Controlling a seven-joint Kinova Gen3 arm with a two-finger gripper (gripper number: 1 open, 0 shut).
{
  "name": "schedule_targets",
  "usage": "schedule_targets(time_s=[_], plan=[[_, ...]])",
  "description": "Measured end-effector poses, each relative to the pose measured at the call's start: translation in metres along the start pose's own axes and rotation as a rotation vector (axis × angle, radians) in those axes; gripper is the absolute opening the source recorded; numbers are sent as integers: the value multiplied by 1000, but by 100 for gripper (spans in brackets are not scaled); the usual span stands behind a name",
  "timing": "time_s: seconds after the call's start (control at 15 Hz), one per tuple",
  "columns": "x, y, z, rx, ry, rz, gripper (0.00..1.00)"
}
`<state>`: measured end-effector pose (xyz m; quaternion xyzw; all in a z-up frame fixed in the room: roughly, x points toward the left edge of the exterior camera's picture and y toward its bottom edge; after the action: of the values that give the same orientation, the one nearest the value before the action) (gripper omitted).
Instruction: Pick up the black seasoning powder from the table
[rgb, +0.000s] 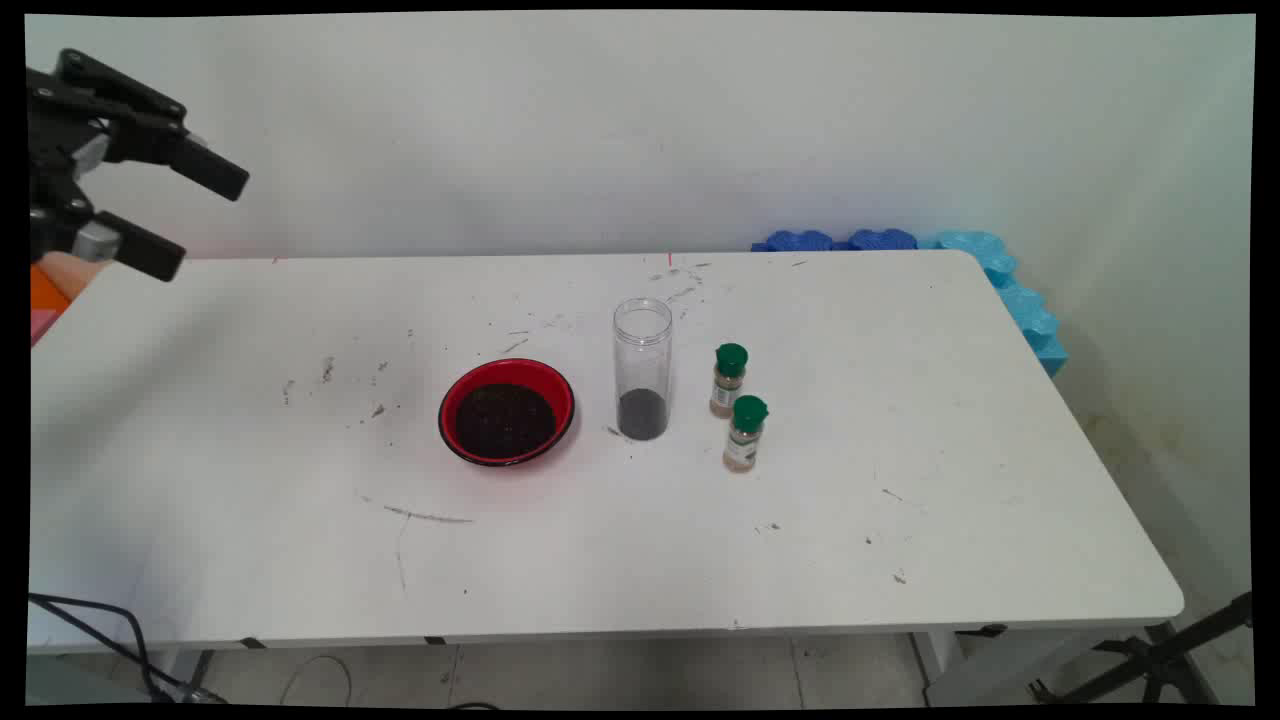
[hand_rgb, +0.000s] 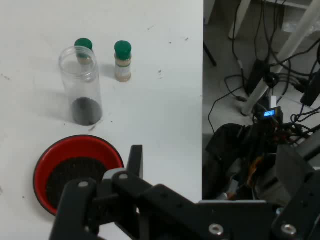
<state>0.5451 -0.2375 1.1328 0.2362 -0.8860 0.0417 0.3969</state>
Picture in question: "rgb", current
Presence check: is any green-capped spice bottle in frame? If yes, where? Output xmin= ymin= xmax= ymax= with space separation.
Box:
xmin=723 ymin=395 xmax=770 ymax=474
xmin=709 ymin=343 xmax=750 ymax=419

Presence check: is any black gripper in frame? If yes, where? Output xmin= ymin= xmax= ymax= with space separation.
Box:
xmin=27 ymin=48 xmax=250 ymax=283

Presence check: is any clear plastic jar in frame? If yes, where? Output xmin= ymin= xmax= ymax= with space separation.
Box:
xmin=613 ymin=297 xmax=674 ymax=442

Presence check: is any light blue foam mat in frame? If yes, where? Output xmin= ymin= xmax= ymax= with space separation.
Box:
xmin=918 ymin=230 xmax=1069 ymax=378

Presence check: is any white table leg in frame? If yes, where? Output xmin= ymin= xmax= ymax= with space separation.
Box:
xmin=150 ymin=650 xmax=216 ymax=704
xmin=912 ymin=630 xmax=1111 ymax=707

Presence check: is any black tripod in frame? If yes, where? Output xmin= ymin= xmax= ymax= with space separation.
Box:
xmin=1030 ymin=590 xmax=1254 ymax=706

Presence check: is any grey floor cable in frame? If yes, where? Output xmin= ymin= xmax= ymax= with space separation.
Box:
xmin=280 ymin=655 xmax=353 ymax=706

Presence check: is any red bowl with black seeds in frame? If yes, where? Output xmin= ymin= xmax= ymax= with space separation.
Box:
xmin=438 ymin=358 xmax=577 ymax=468

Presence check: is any orange and pink object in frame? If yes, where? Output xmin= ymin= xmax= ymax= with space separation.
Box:
xmin=30 ymin=252 xmax=109 ymax=347

